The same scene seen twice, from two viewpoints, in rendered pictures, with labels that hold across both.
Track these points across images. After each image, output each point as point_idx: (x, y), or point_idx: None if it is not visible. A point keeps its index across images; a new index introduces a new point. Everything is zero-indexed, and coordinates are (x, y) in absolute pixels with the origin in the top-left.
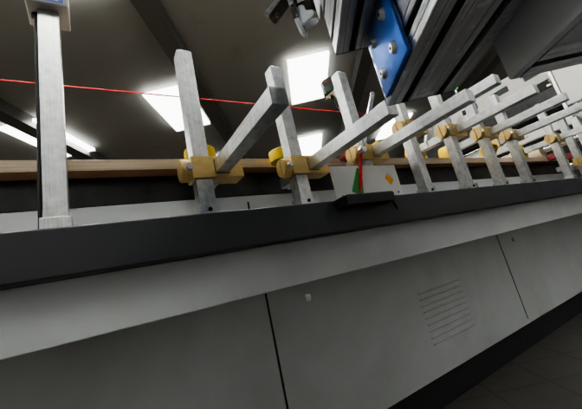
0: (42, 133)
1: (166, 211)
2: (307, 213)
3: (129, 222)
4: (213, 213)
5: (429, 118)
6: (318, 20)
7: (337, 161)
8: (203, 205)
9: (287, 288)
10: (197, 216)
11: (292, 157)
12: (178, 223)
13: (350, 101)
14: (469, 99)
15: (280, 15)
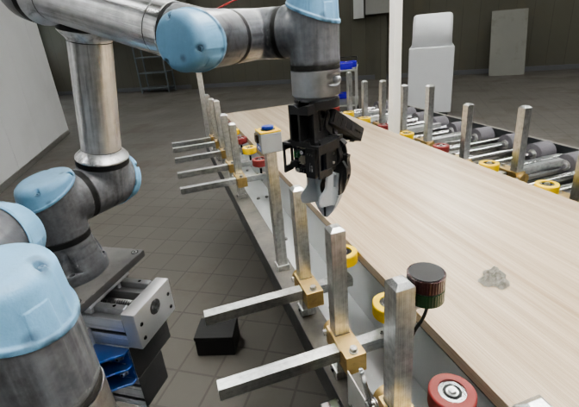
0: (271, 223)
1: (358, 268)
2: (323, 375)
3: (280, 287)
4: (295, 315)
5: None
6: (318, 203)
7: (482, 385)
8: (298, 304)
9: None
10: (291, 309)
11: (326, 328)
12: (288, 304)
13: (389, 341)
14: None
15: (347, 138)
